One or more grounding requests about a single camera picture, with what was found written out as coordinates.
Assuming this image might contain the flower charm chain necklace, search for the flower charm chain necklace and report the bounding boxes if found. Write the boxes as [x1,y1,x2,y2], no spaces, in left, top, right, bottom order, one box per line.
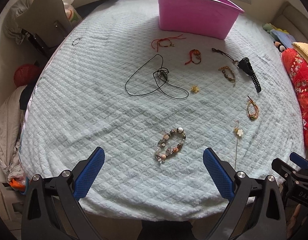
[233,119,245,170]

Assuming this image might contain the orange braided rope bracelet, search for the orange braided rope bracelet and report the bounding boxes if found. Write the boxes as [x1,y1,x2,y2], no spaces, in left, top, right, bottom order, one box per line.
[246,95,260,121]

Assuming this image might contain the beaded charm bracelet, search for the beaded charm bracelet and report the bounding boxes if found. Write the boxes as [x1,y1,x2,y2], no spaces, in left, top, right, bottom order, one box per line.
[154,127,187,164]

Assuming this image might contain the small yellow flower charm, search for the small yellow flower charm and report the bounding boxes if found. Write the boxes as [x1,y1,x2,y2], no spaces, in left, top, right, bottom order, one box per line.
[190,85,200,94]

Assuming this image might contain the black cord necklace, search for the black cord necklace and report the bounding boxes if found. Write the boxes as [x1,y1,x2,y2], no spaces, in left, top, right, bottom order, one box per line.
[124,54,190,100]

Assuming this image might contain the red floral quilt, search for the red floral quilt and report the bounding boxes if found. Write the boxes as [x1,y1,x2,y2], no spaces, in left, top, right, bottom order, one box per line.
[281,48,308,148]

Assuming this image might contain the grey crumpled clothes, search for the grey crumpled clothes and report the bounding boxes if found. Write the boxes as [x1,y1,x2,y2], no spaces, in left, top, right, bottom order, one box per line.
[0,86,25,182]

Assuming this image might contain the light blue quilted blanket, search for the light blue quilted blanket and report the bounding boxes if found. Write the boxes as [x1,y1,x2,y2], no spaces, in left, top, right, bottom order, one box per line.
[19,0,306,220]

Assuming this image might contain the yellow knitted blanket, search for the yellow knitted blanket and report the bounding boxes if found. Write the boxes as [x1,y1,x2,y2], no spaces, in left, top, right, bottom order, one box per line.
[292,42,308,63]

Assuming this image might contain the black wrist watch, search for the black wrist watch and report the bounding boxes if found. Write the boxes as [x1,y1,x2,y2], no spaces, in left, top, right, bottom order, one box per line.
[237,57,261,93]

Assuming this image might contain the panda plush toy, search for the panda plush toy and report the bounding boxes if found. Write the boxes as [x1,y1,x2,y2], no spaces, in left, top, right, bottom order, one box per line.
[273,41,286,53]

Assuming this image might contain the red round lantern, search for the red round lantern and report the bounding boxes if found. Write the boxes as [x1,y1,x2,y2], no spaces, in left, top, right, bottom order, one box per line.
[14,64,42,87]

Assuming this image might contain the blue small pillow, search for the blue small pillow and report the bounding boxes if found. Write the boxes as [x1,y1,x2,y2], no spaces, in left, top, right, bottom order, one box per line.
[270,29,296,48]

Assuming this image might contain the green yellow plush toy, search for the green yellow plush toy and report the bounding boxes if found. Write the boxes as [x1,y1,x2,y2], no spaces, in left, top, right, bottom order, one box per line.
[262,23,289,34]

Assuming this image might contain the grey chair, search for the grey chair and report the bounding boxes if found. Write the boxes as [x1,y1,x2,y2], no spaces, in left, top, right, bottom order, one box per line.
[16,0,73,57]

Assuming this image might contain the pink plastic bin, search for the pink plastic bin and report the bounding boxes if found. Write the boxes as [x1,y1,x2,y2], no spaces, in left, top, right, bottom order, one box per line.
[158,0,245,40]

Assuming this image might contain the white plastic bag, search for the white plastic bag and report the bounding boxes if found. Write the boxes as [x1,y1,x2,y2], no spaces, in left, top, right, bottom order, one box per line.
[62,0,82,28]

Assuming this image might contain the black cord with charm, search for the black cord with charm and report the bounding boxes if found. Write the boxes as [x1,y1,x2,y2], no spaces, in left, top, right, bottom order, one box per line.
[211,47,239,66]

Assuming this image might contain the red knotted charm bracelet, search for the red knotted charm bracelet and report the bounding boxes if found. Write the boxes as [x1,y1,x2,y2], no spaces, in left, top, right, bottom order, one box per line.
[184,49,202,66]

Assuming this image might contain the silver ring hoop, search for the silver ring hoop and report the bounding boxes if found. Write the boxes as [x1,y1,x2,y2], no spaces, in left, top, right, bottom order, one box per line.
[72,37,81,46]

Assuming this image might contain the red string bracelet with bell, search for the red string bracelet with bell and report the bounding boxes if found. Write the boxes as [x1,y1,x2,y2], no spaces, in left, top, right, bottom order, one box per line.
[151,34,187,53]

